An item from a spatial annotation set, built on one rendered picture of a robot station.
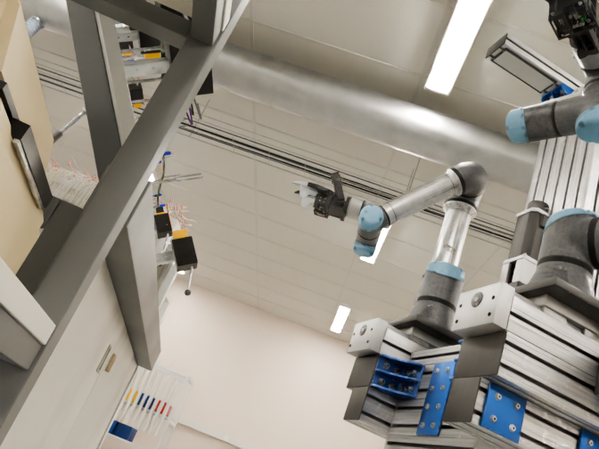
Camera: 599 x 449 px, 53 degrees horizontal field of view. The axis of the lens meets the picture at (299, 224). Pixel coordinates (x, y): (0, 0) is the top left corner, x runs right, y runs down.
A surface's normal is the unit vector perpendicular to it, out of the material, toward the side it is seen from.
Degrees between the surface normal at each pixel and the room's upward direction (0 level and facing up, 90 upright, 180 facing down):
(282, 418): 90
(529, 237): 90
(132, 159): 90
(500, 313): 90
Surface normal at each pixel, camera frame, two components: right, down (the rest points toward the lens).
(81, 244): 0.20, -0.37
